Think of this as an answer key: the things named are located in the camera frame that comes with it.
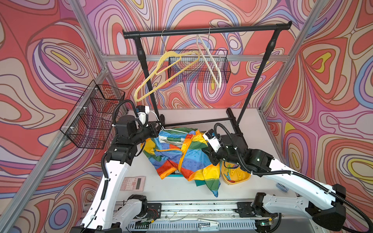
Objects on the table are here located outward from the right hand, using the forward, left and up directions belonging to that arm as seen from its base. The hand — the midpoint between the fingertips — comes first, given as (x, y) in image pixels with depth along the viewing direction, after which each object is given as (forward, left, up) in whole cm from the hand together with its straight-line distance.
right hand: (204, 153), depth 68 cm
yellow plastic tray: (-2, -18, -23) cm, 29 cm away
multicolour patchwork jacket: (+2, +11, +1) cm, 11 cm away
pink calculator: (-6, +40, -23) cm, 46 cm away
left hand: (+11, +18, +11) cm, 24 cm away
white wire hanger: (+21, +20, -7) cm, 30 cm away
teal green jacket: (-10, +3, -12) cm, 16 cm away
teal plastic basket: (-6, +15, -12) cm, 20 cm away
